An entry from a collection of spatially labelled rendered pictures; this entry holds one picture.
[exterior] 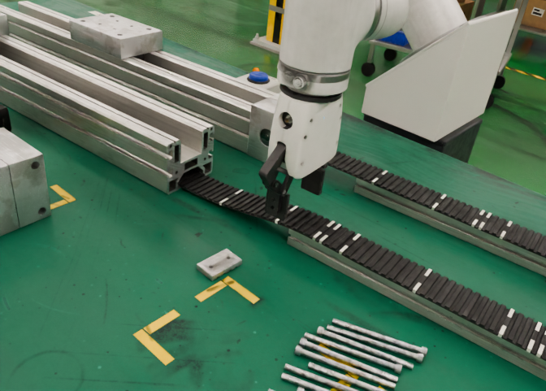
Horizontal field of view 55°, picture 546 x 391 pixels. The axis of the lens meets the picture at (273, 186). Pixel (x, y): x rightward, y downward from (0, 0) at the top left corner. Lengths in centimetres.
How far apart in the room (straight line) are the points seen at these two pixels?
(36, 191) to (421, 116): 73
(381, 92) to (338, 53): 56
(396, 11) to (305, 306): 35
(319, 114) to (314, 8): 12
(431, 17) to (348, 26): 57
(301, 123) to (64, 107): 47
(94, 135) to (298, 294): 45
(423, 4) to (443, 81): 17
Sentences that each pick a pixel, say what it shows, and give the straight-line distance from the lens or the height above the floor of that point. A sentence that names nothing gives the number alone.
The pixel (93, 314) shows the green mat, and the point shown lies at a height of 78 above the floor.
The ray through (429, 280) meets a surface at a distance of 67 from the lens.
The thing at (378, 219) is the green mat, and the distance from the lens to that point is 80.
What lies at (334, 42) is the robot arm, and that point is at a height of 106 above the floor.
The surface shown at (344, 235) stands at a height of 81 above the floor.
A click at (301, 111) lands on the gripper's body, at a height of 98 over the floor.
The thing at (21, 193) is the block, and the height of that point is 83.
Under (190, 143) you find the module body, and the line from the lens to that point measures 83.
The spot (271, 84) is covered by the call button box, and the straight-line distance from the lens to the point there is 108.
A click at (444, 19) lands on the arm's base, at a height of 99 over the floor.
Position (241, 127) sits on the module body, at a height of 83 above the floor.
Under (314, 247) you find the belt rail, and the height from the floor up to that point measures 79.
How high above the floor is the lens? 121
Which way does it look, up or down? 31 degrees down
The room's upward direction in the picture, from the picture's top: 7 degrees clockwise
